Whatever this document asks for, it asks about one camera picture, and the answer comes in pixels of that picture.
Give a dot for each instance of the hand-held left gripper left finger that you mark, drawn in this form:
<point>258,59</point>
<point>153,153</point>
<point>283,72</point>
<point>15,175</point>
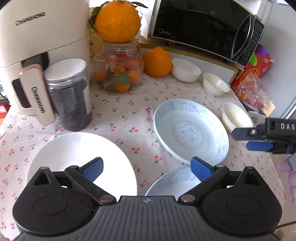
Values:
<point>93,169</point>

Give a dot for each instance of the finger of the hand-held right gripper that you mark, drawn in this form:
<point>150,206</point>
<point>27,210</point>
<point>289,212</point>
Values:
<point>245,133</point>
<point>257,146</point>

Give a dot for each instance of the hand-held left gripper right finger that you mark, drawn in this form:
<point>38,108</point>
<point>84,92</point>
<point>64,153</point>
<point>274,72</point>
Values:
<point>198,169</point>

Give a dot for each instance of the small cream bowl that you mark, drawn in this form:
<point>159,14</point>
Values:
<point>216,83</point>
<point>235,118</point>

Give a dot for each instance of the plain white plate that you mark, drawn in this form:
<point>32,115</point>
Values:
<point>76,150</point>

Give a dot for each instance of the blue patterned plate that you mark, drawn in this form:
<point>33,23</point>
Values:
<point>171,185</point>
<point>189,129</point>

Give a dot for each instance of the large white bowl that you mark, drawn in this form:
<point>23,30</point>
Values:
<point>185,68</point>

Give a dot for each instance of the printed cardboard box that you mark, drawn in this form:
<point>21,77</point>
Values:
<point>256,115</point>

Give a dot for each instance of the plastic bag of kumquats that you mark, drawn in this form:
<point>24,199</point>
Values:
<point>252,92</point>

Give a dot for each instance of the red printed box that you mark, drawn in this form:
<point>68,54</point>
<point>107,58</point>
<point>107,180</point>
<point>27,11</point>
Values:
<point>261,67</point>

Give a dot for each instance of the clear jar with dark contents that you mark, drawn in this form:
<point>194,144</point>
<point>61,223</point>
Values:
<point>69,104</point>

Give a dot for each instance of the green round object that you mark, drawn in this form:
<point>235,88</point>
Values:
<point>253,59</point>

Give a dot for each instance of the cherry print tablecloth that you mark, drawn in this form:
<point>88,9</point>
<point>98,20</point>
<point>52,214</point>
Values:
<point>129,104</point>

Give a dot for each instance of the purple round object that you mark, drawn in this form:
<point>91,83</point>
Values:
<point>262,49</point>

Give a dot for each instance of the glass jar of kumquats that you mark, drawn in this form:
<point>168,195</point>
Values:
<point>118,69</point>

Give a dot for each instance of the red flat box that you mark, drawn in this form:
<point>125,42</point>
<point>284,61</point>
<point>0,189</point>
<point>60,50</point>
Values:
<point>3,110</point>

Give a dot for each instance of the black microwave oven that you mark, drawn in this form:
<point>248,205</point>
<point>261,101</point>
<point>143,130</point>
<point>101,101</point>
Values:
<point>196,23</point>

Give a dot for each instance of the pale yellow packet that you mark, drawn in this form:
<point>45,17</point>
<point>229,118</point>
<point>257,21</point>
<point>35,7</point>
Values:
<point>94,44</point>

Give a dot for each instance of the cream air fryer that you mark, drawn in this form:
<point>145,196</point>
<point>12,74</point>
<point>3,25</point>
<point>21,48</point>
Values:
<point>46,34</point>

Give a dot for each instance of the large orange with leaves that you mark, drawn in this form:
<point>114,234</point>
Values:
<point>118,20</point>

